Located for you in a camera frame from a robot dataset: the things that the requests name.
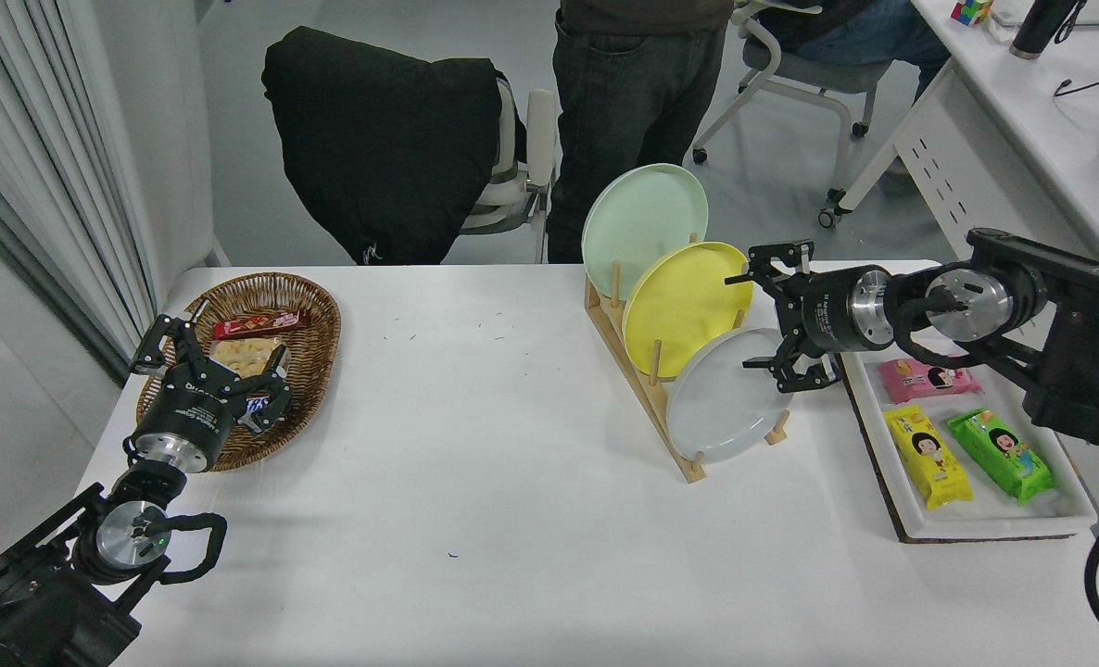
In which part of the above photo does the grey office chair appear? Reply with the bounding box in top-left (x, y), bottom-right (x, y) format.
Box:
top-left (691, 0), bottom-right (893, 230)

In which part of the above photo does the red snack bar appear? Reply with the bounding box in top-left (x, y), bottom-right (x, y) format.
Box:
top-left (211, 310), bottom-right (311, 341)

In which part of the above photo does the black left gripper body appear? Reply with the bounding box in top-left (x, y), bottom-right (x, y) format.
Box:
top-left (135, 369), bottom-right (241, 458)

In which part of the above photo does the brown wicker basket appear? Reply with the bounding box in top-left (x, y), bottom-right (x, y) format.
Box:
top-left (135, 271), bottom-right (342, 473)

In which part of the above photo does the standing person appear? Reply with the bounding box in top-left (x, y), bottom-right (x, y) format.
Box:
top-left (547, 0), bottom-right (736, 265)

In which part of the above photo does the green snack pack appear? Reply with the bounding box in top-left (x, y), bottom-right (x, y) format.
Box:
top-left (946, 408), bottom-right (1055, 506)

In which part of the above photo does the pink snack pack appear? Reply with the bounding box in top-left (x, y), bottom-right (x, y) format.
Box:
top-left (878, 357), bottom-right (984, 405)

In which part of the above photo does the white desk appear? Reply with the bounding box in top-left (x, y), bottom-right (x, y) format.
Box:
top-left (837, 0), bottom-right (1099, 594)

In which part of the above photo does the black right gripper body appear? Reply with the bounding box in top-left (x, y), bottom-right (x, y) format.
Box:
top-left (786, 267), bottom-right (858, 356)

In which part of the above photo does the black bottle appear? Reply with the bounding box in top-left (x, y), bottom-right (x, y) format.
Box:
top-left (1009, 0), bottom-right (1083, 60)

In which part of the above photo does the grey plate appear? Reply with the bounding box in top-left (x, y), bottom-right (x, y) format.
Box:
top-left (666, 327), bottom-right (796, 465)

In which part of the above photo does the blue chocolate bar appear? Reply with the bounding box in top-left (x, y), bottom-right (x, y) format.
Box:
top-left (239, 394), bottom-right (277, 436)

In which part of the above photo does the clear bag of pale snacks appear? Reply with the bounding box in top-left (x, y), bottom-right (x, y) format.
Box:
top-left (208, 338), bottom-right (289, 381)

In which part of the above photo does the black jacket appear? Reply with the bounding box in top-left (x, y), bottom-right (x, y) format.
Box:
top-left (262, 26), bottom-right (527, 268)

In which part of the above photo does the white pleated curtain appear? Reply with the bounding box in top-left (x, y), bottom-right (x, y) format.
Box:
top-left (0, 0), bottom-right (157, 381)

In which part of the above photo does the yellow snack pack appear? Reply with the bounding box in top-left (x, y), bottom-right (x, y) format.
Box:
top-left (883, 404), bottom-right (974, 510)

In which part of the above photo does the pale green plate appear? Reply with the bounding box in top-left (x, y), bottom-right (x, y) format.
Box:
top-left (581, 163), bottom-right (710, 303)

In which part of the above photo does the white office chair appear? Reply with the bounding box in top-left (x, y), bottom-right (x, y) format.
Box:
top-left (457, 74), bottom-right (564, 265)

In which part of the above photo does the seated person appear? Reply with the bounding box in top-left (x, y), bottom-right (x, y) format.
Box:
top-left (758, 0), bottom-right (951, 98)

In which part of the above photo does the yellow plate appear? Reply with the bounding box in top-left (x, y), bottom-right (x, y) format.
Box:
top-left (622, 241), bottom-right (754, 381)

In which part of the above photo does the white rectangular tray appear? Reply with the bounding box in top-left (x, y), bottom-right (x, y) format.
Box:
top-left (837, 347), bottom-right (1099, 543)

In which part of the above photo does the wooden plate rack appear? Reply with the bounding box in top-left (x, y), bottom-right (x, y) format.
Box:
top-left (583, 236), bottom-right (791, 485)

